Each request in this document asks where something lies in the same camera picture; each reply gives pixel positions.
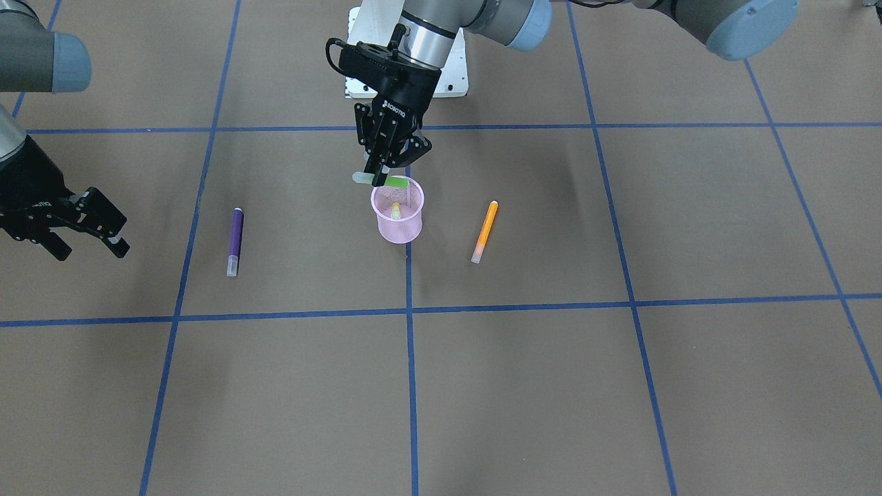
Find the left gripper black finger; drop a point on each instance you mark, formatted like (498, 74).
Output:
(412, 148)

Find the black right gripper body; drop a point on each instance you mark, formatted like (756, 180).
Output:
(26, 184)

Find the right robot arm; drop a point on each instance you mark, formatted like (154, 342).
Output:
(35, 59)

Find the green highlighter pen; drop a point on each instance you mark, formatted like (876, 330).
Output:
(389, 181)

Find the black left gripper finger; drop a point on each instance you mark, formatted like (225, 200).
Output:
(373, 133)

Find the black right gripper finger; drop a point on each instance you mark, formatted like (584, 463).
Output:
(92, 213)

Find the purple highlighter pen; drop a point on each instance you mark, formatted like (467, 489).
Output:
(235, 241)

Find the pink mesh pen holder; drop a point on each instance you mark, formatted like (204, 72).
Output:
(412, 200)

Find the orange highlighter pen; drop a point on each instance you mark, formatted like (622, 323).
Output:
(485, 231)

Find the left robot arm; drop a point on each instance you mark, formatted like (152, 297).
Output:
(399, 50)

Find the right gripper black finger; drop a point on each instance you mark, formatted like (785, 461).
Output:
(50, 241)

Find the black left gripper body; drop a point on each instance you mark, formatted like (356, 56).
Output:
(406, 96)

